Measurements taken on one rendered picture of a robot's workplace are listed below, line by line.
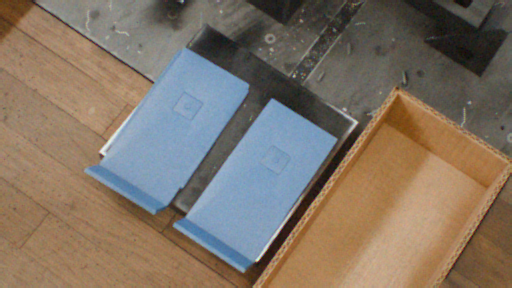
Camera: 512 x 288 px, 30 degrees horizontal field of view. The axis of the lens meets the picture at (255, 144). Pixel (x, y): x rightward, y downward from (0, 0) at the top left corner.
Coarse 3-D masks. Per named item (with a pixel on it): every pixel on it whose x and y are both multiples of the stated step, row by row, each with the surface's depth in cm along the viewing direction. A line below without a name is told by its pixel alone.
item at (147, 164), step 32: (192, 64) 87; (160, 96) 86; (192, 96) 86; (224, 96) 86; (128, 128) 85; (160, 128) 85; (192, 128) 85; (128, 160) 83; (160, 160) 84; (192, 160) 84; (128, 192) 80; (160, 192) 83
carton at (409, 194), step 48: (384, 144) 87; (432, 144) 86; (480, 144) 81; (336, 192) 86; (384, 192) 86; (432, 192) 86; (480, 192) 86; (288, 240) 77; (336, 240) 84; (384, 240) 84; (432, 240) 84
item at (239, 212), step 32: (256, 128) 85; (288, 128) 85; (256, 160) 84; (320, 160) 84; (224, 192) 83; (256, 192) 83; (288, 192) 83; (192, 224) 81; (224, 224) 82; (256, 224) 82; (224, 256) 78; (256, 256) 81
